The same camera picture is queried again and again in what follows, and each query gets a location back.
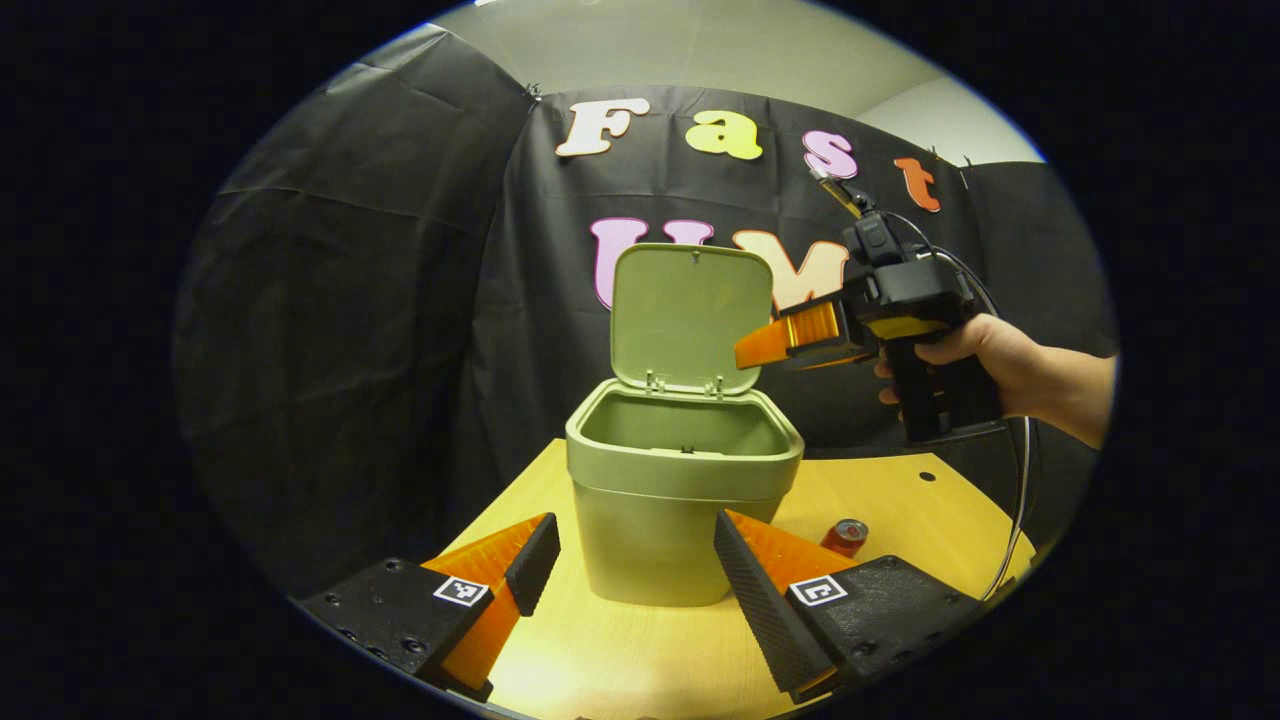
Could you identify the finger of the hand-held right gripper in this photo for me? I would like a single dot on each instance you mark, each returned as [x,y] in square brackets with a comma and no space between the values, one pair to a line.
[800,335]

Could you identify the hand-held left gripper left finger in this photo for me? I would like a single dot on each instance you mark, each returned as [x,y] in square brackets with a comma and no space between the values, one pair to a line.
[535,560]

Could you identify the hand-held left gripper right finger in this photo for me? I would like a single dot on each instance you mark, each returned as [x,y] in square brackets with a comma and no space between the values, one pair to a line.
[760,610]

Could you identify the red pop can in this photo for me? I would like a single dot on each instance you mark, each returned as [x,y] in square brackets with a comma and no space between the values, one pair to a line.
[845,538]

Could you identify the green desktop garbage bin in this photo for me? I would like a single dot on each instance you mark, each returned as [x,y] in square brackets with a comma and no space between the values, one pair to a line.
[650,520]

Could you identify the wooden desktop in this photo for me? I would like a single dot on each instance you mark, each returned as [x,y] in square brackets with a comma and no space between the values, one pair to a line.
[640,650]

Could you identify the black backdrop cloth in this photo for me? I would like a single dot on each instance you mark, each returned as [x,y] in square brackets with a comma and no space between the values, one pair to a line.
[350,350]

